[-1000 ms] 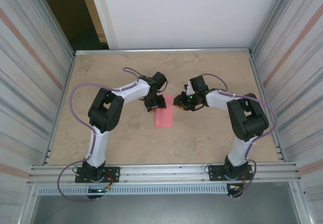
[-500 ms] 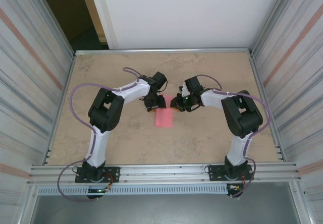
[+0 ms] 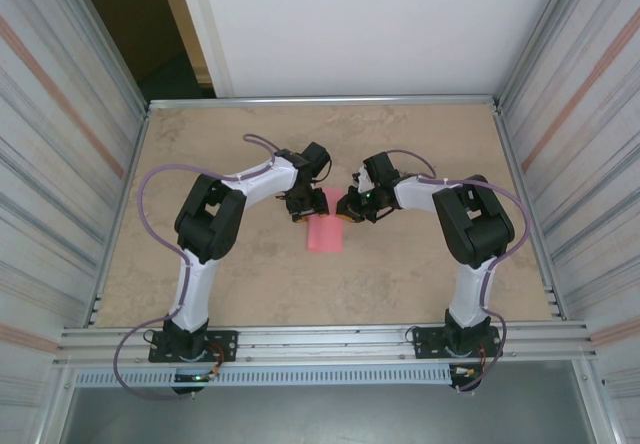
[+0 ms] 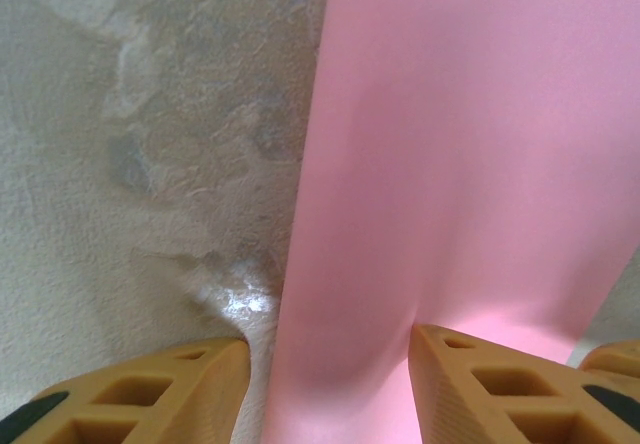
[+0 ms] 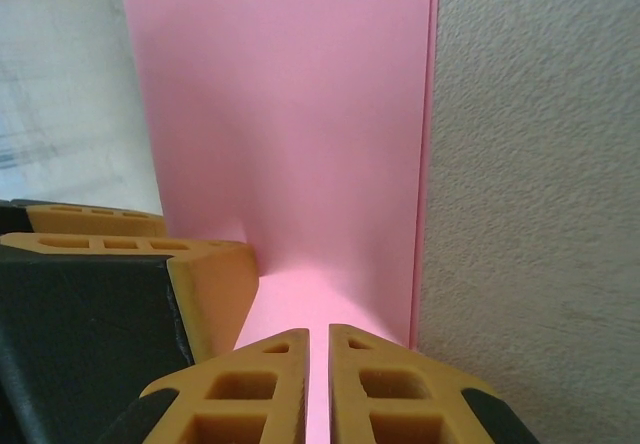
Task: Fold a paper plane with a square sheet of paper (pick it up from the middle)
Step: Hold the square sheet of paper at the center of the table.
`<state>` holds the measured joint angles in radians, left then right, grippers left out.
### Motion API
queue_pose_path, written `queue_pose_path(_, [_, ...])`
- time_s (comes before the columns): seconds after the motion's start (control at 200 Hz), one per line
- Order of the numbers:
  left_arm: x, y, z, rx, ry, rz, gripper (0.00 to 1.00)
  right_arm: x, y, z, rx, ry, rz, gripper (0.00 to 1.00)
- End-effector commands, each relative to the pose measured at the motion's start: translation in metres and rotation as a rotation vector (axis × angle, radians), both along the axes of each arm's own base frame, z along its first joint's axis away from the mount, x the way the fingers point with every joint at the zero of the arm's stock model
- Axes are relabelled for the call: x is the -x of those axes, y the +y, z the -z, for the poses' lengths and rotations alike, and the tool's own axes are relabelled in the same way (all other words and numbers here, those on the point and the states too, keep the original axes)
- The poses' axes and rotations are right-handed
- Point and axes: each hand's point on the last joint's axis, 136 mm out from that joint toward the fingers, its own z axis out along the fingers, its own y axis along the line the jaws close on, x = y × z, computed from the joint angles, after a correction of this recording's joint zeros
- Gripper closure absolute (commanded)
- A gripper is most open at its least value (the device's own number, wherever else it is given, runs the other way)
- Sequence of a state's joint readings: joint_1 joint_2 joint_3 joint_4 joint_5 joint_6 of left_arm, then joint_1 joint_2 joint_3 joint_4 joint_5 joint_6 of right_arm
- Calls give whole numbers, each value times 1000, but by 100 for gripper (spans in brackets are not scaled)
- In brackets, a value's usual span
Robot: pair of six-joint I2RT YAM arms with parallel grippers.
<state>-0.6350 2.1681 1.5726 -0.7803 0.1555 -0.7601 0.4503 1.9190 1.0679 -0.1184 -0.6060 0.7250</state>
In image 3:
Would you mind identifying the pink paper sheet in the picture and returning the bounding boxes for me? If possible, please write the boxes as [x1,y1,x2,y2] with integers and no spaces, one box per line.
[305,187,346,254]

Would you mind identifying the aluminium table end rail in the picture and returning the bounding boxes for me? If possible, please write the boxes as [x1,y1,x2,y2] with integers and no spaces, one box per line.
[147,94,501,111]

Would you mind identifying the wide aluminium mounting rail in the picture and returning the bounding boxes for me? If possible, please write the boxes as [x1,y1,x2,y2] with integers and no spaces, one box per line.
[57,319,599,368]

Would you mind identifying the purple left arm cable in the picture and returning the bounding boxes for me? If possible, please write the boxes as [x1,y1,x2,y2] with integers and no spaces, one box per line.
[113,133,281,403]

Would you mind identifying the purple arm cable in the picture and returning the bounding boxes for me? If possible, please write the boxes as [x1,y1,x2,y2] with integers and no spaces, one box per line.
[384,148,531,395]
[113,133,281,403]

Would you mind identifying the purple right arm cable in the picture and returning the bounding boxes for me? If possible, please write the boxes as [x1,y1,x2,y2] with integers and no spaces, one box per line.
[384,148,531,395]

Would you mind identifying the aluminium table side rail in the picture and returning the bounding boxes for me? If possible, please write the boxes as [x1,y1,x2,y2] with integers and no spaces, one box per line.
[89,106,151,328]
[492,103,569,321]

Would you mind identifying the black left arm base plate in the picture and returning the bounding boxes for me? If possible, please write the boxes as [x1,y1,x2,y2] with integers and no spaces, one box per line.
[148,330,239,364]

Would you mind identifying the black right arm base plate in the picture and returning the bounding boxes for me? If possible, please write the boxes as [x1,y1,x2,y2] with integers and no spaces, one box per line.
[412,326,501,360]

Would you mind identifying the grey slotted cable duct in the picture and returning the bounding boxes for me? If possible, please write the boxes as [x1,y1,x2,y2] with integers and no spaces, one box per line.
[73,363,454,388]

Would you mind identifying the white door frame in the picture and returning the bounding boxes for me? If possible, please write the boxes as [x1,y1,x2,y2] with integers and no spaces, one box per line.
[154,0,236,100]

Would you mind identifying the ribbed translucent enclosure panel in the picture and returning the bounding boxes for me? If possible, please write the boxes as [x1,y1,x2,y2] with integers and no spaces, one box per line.
[499,0,640,444]
[0,0,146,444]

